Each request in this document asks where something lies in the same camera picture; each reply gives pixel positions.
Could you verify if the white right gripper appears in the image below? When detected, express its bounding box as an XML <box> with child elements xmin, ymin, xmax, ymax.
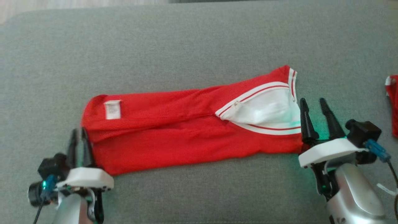
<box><xmin>298</xmin><ymin>98</ymin><xmax>367</xmax><ymax>199</ymax></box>

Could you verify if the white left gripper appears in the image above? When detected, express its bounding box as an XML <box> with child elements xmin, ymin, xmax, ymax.
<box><xmin>57</xmin><ymin>128</ymin><xmax>114</xmax><ymax>224</ymax></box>

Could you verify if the red shorts white stripe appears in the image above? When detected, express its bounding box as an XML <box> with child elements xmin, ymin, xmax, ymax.
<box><xmin>385</xmin><ymin>75</ymin><xmax>398</xmax><ymax>138</ymax></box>

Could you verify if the red jersey white trim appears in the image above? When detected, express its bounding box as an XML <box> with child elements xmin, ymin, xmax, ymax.
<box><xmin>81</xmin><ymin>65</ymin><xmax>303</xmax><ymax>175</ymax></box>

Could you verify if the grey sofa seat cushion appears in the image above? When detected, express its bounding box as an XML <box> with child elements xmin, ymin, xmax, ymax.
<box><xmin>0</xmin><ymin>0</ymin><xmax>398</xmax><ymax>224</ymax></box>

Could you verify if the blue left cable connector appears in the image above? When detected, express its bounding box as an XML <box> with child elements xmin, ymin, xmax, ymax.
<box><xmin>40</xmin><ymin>174</ymin><xmax>58</xmax><ymax>199</ymax></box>

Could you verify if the blue cable connector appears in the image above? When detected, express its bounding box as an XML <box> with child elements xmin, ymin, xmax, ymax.
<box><xmin>40</xmin><ymin>174</ymin><xmax>58</xmax><ymax>199</ymax></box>
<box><xmin>364</xmin><ymin>139</ymin><xmax>391</xmax><ymax>162</ymax></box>

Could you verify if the blue right cable connector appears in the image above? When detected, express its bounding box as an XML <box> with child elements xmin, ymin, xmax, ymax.
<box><xmin>364</xmin><ymin>139</ymin><xmax>391</xmax><ymax>162</ymax></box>

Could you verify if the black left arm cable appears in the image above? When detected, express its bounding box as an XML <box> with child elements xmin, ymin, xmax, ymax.
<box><xmin>33</xmin><ymin>199</ymin><xmax>46</xmax><ymax>224</ymax></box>

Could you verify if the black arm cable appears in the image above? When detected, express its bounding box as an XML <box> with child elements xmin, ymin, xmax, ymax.
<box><xmin>33</xmin><ymin>199</ymin><xmax>46</xmax><ymax>224</ymax></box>
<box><xmin>387</xmin><ymin>160</ymin><xmax>398</xmax><ymax>215</ymax></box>

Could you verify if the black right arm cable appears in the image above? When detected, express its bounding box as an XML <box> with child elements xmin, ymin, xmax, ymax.
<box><xmin>387</xmin><ymin>160</ymin><xmax>398</xmax><ymax>215</ymax></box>

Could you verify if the white right cable tag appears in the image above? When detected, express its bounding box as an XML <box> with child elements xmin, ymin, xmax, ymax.
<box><xmin>377</xmin><ymin>184</ymin><xmax>398</xmax><ymax>196</ymax></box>

